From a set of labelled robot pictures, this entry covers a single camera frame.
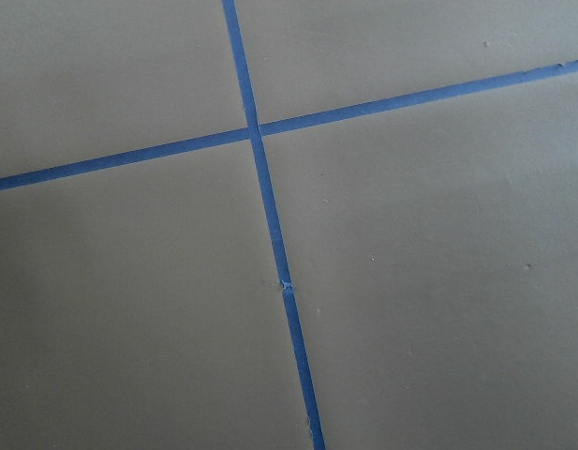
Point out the blue tape grid lines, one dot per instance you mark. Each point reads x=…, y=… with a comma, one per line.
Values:
x=288, y=224

